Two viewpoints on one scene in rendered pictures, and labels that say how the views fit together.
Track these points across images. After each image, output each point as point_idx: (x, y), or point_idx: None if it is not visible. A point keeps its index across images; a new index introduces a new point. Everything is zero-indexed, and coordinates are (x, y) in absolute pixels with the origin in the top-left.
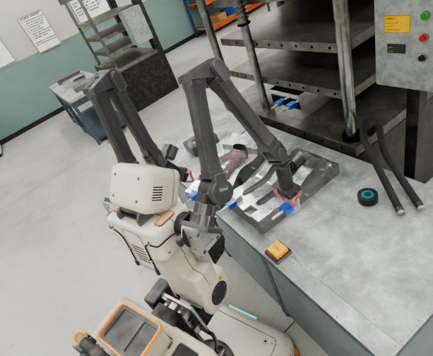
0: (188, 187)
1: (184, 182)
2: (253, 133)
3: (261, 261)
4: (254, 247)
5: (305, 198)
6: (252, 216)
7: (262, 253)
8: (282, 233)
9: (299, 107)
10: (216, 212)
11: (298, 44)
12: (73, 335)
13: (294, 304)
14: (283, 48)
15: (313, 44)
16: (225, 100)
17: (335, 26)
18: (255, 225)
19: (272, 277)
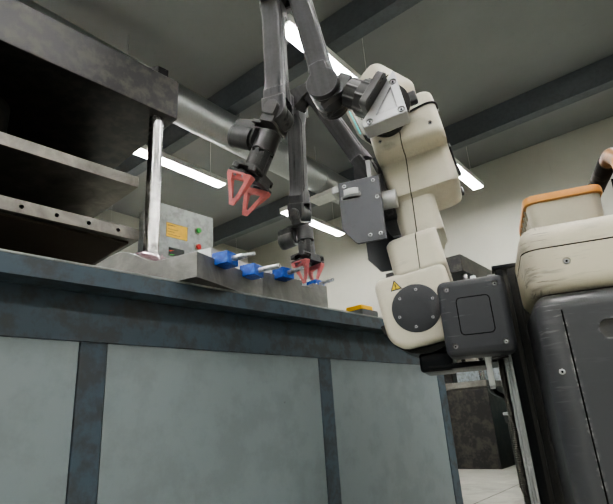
0: (144, 275)
1: (270, 194)
2: (306, 176)
3: (316, 420)
4: (352, 312)
5: None
6: (316, 284)
7: (362, 314)
8: None
9: None
10: (269, 297)
11: (63, 214)
12: None
13: (370, 484)
14: (24, 211)
15: (92, 219)
16: (303, 131)
17: (152, 201)
18: (318, 303)
19: (337, 445)
